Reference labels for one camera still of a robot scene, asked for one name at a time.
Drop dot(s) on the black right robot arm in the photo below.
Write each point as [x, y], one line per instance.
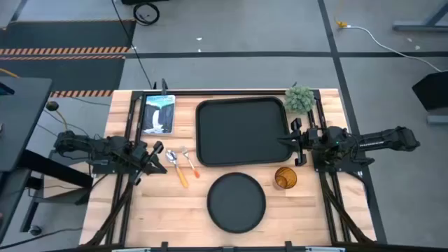
[378, 141]

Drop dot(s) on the black round plate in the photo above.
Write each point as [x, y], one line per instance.
[236, 203]

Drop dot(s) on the amber textured glass cup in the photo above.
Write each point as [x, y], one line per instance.
[285, 178]

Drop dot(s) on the grey metal table leg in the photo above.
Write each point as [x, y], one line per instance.
[420, 25]

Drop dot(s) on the black rectangular tray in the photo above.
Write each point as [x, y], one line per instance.
[241, 131]

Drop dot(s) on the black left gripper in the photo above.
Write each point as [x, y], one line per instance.
[143, 155]

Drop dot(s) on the black hazard-striped floor mat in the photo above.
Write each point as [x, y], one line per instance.
[70, 35]
[63, 73]

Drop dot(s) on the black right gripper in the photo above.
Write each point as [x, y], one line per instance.
[300, 141]

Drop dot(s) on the green artificial plant ball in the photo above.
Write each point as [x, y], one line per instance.
[299, 99]

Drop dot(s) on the black aluminium table frame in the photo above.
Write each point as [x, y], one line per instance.
[245, 92]

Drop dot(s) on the small black round puck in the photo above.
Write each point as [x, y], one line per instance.
[52, 106]

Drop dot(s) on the black angular furniture panel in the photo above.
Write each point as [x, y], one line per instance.
[432, 91]

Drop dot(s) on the waterfall picture book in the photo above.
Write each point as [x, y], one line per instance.
[159, 113]

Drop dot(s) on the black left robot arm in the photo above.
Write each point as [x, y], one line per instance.
[105, 147]

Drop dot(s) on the black side desk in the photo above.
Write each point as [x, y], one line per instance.
[21, 119]

